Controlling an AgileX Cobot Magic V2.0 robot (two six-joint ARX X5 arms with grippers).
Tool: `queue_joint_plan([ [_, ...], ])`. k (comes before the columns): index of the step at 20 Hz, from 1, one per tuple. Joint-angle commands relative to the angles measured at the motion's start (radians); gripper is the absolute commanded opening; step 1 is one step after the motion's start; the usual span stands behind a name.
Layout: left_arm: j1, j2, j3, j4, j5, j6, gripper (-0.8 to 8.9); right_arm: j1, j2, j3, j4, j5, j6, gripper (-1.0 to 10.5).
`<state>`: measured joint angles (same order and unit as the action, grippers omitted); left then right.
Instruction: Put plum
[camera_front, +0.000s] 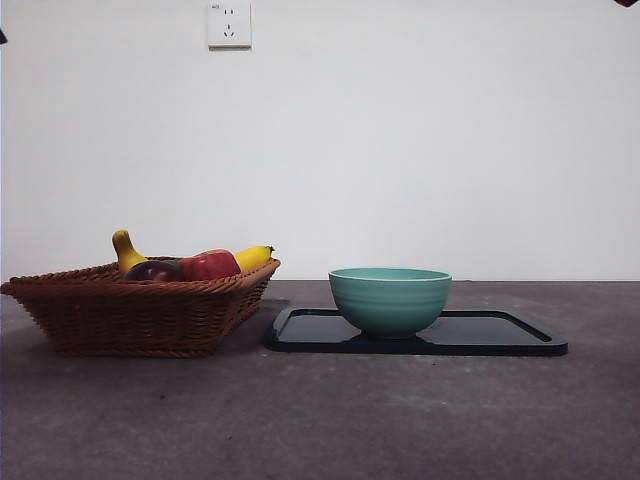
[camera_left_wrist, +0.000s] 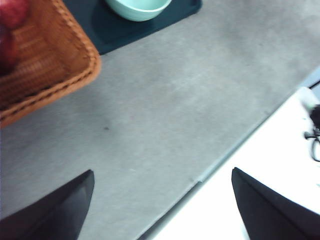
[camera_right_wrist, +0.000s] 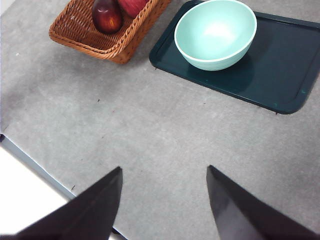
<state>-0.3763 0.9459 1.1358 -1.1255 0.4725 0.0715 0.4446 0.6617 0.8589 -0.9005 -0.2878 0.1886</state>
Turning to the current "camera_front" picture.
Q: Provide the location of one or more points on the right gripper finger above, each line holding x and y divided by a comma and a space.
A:
629, 2

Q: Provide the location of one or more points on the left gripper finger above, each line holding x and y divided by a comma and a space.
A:
2, 38

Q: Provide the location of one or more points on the dark purple plum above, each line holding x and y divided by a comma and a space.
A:
155, 271

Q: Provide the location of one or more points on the teal bowl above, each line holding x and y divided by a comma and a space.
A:
390, 305

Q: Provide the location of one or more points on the yellow banana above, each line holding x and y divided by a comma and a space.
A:
127, 252

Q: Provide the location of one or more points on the brown wicker basket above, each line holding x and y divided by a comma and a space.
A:
125, 320

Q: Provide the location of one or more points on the red apple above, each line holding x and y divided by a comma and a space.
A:
210, 265

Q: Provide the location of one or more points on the black rectangular tray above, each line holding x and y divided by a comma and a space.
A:
475, 332

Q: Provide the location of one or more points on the white wall socket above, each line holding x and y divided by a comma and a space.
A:
229, 25

